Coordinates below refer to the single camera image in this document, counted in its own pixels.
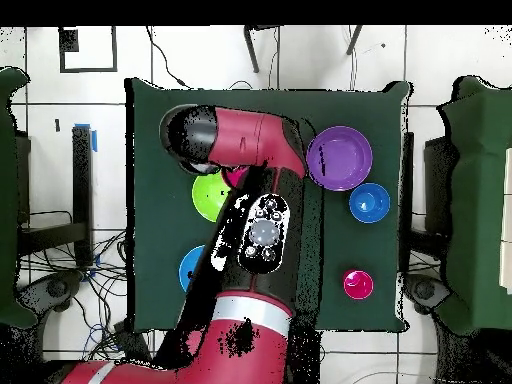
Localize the pink bowl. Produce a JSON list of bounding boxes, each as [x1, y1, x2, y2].
[[220, 165, 250, 189]]

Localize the large green bowl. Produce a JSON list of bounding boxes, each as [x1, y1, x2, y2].
[[191, 172, 234, 223]]

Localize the large blue bowl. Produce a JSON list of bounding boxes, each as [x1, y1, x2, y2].
[[178, 244, 206, 293]]

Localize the purple bowl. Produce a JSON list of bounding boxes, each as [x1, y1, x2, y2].
[[306, 125, 374, 192]]

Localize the dark green tablecloth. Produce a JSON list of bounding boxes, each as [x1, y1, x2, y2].
[[125, 77, 413, 333]]

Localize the small dark blue bowl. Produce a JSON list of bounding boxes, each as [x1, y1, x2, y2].
[[348, 182, 392, 224]]

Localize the pink cup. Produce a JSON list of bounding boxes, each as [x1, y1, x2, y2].
[[342, 269, 375, 301]]

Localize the black tape square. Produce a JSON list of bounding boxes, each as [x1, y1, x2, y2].
[[58, 25, 118, 74]]

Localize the green cloth side table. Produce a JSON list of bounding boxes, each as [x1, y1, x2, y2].
[[437, 75, 512, 337], [0, 66, 39, 329]]

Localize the white boxes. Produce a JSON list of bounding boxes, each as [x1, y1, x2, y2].
[[499, 147, 512, 295]]

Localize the tangle of black cables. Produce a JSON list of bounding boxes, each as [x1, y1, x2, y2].
[[19, 209, 161, 363]]

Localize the black metal frame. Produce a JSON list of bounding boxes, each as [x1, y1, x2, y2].
[[15, 125, 94, 267]]

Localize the black floor cable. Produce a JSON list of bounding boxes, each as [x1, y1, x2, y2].
[[144, 25, 192, 89]]

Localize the black pedestal leg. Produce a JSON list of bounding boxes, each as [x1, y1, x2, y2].
[[404, 273, 451, 315], [17, 269, 85, 315]]

